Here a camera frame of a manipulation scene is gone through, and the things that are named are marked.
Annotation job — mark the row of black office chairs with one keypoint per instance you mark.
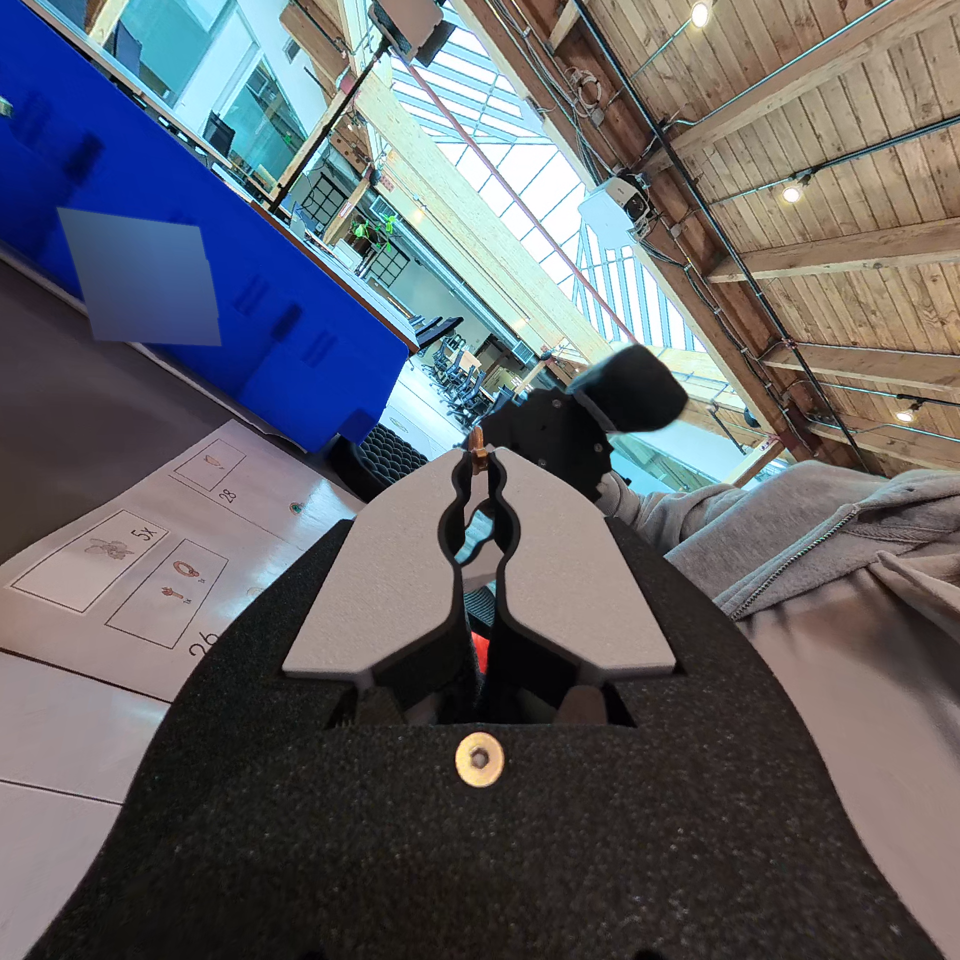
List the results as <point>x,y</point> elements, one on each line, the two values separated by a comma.
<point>457,375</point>

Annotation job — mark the grey hooded jacket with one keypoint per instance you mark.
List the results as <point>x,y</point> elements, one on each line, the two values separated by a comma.
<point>862,675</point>

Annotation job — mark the grey monitor on pole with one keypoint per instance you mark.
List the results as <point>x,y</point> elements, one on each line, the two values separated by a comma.
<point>409,26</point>

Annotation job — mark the white printed instruction sheet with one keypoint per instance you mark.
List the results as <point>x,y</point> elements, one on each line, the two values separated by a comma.
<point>247,540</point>

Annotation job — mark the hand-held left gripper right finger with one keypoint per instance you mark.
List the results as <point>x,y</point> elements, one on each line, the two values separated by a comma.
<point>577,592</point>

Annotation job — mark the ceiling spot lamp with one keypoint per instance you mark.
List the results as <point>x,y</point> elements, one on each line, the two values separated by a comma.
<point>792,193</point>
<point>700,13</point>
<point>905,414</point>

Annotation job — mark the blue plastic tote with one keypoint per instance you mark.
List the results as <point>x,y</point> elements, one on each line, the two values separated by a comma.
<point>150,150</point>

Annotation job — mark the person's right forearm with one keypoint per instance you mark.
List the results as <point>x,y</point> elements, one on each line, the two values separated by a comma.
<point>712,517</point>

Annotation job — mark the white ceiling projector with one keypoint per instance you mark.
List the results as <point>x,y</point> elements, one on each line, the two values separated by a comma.
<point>611,211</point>

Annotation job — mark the black stand pole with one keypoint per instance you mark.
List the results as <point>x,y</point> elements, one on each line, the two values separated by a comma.
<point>330,127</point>

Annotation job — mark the small orange peg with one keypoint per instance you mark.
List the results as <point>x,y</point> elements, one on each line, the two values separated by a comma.
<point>477,454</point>

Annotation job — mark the plain white sheet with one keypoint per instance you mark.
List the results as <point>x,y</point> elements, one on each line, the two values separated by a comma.
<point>37,870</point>
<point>67,720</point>

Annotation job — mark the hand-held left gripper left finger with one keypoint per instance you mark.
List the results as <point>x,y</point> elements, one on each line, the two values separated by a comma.
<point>375,592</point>

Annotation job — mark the green hanging plant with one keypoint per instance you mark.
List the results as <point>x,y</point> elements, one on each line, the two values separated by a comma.
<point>375,229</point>

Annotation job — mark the black honeycomb mesh chair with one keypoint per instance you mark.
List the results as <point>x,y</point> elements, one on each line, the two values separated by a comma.
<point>382,459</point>

